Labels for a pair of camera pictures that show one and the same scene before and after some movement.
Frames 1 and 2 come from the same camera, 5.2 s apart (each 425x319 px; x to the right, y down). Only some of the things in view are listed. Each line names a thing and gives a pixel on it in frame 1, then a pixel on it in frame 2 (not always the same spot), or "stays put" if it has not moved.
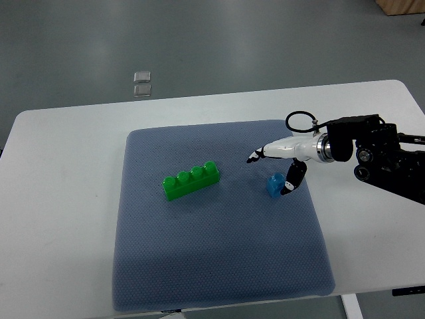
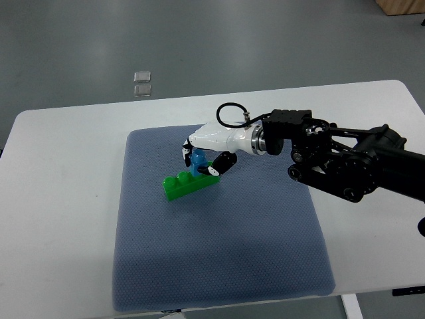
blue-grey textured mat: x=228 y=241 stays put
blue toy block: x=275 y=183 -> x=199 y=157
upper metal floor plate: x=142 y=76 stays put
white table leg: x=352 y=307 stays put
